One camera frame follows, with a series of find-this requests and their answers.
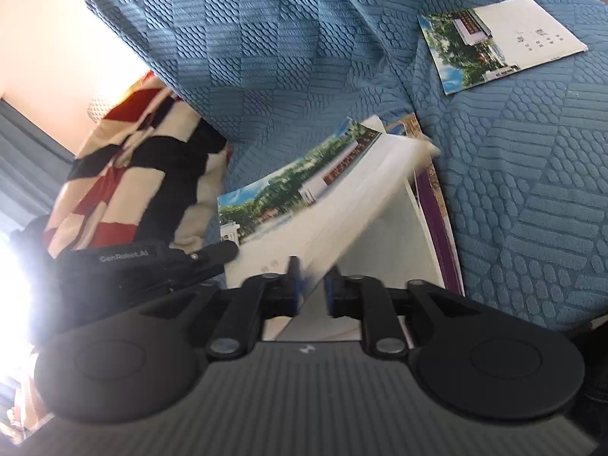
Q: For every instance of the white and orange book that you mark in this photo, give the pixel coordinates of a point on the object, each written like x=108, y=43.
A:
x=394, y=237

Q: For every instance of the blue quilted sofa cover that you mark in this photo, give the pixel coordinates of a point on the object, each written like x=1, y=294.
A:
x=522, y=199

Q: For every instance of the grey blue curtain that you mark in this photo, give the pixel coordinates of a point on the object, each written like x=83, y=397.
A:
x=28, y=161

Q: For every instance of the red black cream striped blanket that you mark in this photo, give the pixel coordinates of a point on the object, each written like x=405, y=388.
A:
x=128, y=161

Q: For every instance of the white lace cloth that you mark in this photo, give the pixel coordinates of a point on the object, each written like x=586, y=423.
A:
x=99, y=109

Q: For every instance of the purple and gold book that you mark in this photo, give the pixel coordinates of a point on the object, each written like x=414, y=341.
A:
x=437, y=228

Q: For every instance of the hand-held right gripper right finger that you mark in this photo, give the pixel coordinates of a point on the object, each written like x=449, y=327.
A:
x=330, y=289

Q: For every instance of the scenery cover notebook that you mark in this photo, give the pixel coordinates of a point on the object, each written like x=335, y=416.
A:
x=266, y=204
x=498, y=42

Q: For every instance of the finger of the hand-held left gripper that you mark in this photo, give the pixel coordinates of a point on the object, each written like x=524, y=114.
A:
x=213, y=252

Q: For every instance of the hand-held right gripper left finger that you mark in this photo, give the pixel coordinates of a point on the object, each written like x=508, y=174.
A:
x=295, y=285

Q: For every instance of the beige painting cover book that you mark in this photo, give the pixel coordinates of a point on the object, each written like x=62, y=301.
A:
x=403, y=126

